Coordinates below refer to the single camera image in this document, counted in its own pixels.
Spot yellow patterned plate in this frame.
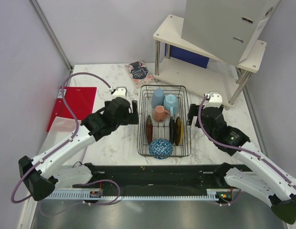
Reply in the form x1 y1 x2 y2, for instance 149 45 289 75
175 116 184 146

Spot light blue ceramic mug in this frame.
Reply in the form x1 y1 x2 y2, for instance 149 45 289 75
163 94 179 117

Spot pink ceramic mug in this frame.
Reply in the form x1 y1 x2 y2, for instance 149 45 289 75
153 105 171 122

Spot black plate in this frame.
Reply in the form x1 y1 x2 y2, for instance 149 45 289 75
169 117 175 145

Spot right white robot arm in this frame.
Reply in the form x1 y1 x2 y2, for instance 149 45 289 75
187 104 296 225

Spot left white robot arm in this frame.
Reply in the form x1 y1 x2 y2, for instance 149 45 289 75
18 97 139 201

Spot red floral plate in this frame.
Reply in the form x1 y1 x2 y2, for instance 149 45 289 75
145 115 153 144

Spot blue plastic tumbler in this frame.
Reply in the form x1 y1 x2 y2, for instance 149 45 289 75
152 89 165 108

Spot white two-tier shelf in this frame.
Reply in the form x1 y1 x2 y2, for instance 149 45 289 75
153 15 267 109

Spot red plastic folder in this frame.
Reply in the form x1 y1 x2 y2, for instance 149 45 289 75
46 87 97 132

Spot blue white patterned bowl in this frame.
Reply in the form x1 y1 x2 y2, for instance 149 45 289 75
149 138 173 159

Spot floral cover book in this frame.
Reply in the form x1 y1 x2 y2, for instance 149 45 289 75
125 61 155 88

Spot blue folder under shelf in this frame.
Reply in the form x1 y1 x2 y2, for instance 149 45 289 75
170 46 209 69

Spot clear plastic sleeve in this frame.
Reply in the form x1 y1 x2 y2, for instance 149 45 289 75
38 117 87 167

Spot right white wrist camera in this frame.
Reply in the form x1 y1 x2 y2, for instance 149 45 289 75
204 92 223 109

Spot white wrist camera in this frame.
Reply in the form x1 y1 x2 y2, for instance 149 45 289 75
204 92 223 109
109 86 127 99

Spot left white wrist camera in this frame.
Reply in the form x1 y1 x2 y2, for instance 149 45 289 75
109 86 127 99

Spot black wire dish rack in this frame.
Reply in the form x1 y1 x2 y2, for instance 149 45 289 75
137 85 191 158

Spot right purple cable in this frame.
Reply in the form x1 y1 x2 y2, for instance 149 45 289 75
199 95 296 194

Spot purple cable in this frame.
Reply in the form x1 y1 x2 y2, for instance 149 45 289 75
10 72 122 217
199 95 296 194

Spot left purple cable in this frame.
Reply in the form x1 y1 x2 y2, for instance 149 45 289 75
10 72 122 217

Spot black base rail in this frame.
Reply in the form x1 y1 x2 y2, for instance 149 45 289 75
86 163 230 195

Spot white cable duct rail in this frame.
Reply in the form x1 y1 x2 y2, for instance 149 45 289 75
46 189 234 201

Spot grey ring binder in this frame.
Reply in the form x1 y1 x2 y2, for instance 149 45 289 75
181 0 279 66

